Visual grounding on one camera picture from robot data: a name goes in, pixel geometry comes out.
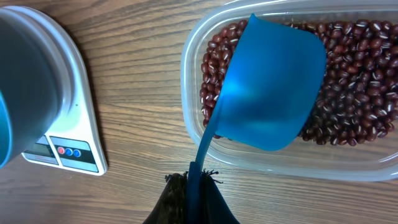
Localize clear plastic food container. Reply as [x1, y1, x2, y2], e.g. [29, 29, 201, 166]
[180, 1, 397, 182]

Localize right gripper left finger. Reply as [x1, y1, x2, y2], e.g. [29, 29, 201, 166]
[143, 172, 187, 224]

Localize blue plastic measuring scoop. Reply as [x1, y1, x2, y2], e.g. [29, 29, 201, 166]
[185, 15, 326, 223]

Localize red adzuki beans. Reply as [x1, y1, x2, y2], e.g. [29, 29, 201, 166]
[200, 19, 397, 146]

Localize blue metal bowl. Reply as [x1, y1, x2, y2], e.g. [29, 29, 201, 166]
[0, 15, 63, 169]

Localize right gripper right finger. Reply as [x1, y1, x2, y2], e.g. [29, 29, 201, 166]
[200, 170, 239, 224]

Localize white digital kitchen scale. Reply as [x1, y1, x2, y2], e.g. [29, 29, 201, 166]
[1, 6, 108, 175]

